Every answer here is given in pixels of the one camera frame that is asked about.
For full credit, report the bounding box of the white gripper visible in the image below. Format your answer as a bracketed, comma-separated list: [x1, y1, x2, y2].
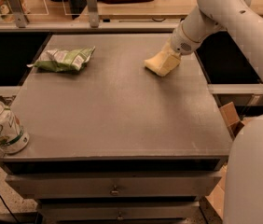
[148, 21, 201, 76]

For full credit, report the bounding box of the yellow sponge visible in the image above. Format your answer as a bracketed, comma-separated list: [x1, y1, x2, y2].
[145, 60, 176, 77]

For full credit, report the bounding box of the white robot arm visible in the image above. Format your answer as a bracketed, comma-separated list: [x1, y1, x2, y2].
[145, 0, 263, 224]

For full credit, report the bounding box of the green jalapeno chip bag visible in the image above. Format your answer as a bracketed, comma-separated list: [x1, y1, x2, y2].
[28, 47, 95, 73]

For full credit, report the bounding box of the cardboard box of snacks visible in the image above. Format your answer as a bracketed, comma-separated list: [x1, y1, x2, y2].
[205, 102, 247, 219]

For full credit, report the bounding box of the white green soda can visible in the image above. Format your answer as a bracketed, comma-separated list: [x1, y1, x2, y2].
[0, 101, 29, 154]

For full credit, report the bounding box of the lower grey drawer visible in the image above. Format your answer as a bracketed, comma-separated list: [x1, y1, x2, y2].
[37, 202, 200, 221]

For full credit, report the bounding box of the middle metal bracket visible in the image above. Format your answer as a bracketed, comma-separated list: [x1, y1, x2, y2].
[86, 0, 100, 28]

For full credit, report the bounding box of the metal bracket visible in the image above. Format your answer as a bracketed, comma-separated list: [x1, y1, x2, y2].
[7, 0, 28, 28]
[86, 0, 100, 28]

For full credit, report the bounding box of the left metal bracket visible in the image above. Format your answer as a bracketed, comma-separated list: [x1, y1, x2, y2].
[7, 0, 28, 28]

